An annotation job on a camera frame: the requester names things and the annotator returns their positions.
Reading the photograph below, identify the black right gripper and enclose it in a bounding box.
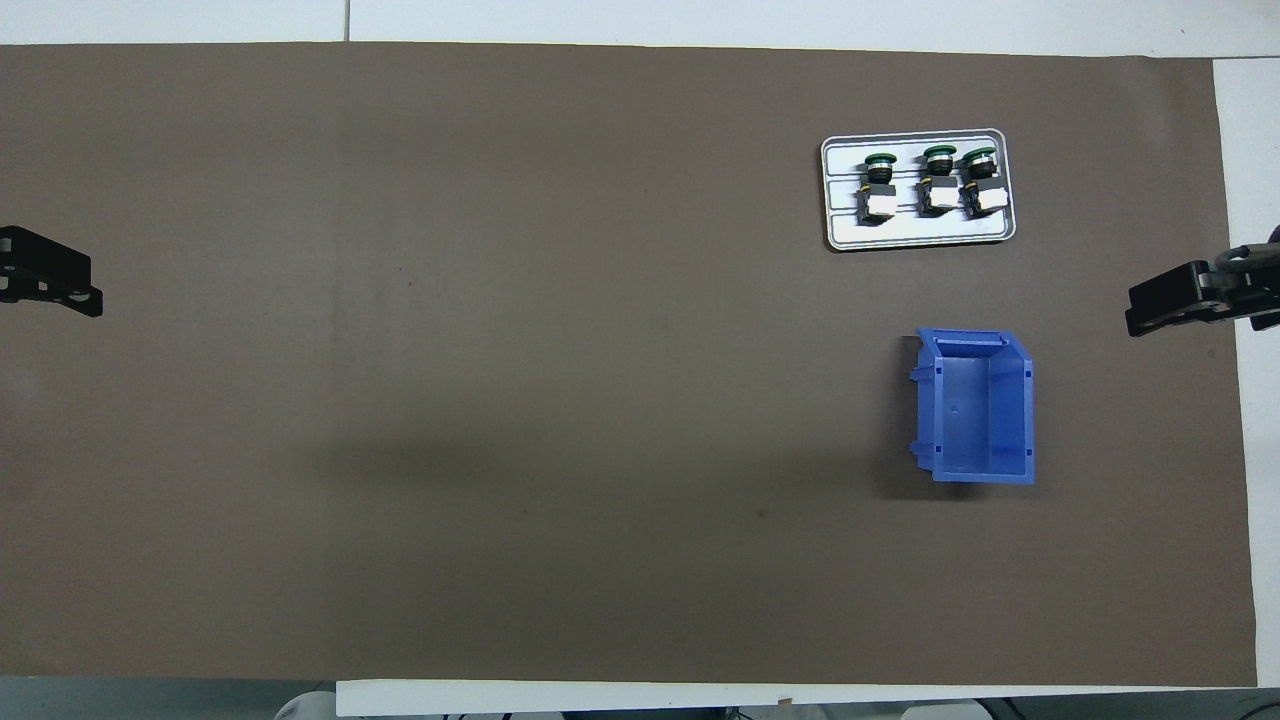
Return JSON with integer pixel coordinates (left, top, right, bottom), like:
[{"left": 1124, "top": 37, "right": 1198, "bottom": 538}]
[{"left": 1126, "top": 225, "right": 1280, "bottom": 338}]

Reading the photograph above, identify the green push button switch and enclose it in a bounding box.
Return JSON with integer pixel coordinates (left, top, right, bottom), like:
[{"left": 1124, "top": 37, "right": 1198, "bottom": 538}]
[
  {"left": 858, "top": 152, "right": 899, "bottom": 225},
  {"left": 916, "top": 145, "right": 961, "bottom": 217},
  {"left": 958, "top": 146, "right": 1009, "bottom": 219}
]

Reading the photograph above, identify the blue plastic storage bin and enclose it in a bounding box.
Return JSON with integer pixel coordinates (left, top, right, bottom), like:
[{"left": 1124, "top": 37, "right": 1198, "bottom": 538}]
[{"left": 907, "top": 328, "right": 1037, "bottom": 486}]

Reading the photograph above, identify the silver metal tray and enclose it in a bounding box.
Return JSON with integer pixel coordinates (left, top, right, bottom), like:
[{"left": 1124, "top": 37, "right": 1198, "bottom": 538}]
[{"left": 820, "top": 128, "right": 1018, "bottom": 252}]

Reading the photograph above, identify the brown table mat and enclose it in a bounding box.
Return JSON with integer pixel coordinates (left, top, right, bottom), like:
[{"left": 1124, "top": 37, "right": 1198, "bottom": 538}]
[{"left": 0, "top": 42, "right": 1259, "bottom": 688}]

